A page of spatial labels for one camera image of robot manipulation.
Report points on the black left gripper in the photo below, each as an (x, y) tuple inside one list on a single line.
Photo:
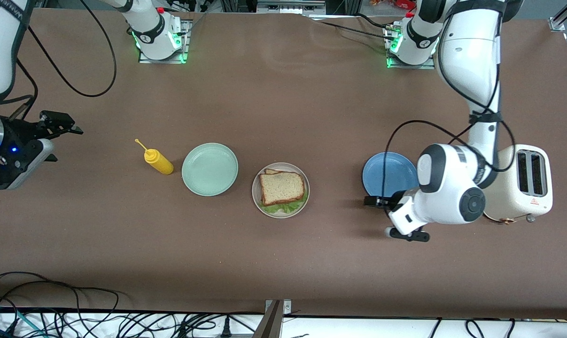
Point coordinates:
[(389, 202)]

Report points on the white toaster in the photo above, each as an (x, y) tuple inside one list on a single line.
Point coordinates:
[(537, 197)]

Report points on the brown bread slice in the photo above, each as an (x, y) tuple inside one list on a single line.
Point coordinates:
[(283, 188), (271, 171)]

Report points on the aluminium frame post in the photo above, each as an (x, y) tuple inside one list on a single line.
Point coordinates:
[(269, 326)]

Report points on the grey metal corner bracket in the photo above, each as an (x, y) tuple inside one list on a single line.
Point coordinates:
[(287, 307)]

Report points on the green lettuce leaf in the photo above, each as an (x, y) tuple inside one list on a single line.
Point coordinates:
[(283, 208)]

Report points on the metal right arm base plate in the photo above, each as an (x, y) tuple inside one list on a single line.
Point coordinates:
[(163, 61)]

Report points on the beige plate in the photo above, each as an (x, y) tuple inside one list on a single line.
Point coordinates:
[(256, 188)]

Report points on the blue plate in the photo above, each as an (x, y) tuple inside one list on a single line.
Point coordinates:
[(386, 173)]

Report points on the black power plug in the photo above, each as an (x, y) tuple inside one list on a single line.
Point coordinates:
[(226, 328)]

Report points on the grey power strip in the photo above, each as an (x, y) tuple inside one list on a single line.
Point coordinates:
[(290, 7)]

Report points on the mint green plate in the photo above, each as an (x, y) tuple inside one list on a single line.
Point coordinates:
[(210, 169)]

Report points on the aluminium frame profile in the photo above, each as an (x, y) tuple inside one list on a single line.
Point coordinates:
[(556, 23)]

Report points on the red object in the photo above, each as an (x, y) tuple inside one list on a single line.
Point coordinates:
[(396, 3)]

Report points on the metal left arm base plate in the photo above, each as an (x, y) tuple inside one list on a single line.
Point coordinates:
[(410, 66)]

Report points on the yellow mustard squeeze bottle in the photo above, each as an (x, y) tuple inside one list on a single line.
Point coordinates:
[(161, 165)]

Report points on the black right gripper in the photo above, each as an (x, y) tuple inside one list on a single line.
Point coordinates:
[(24, 132)]

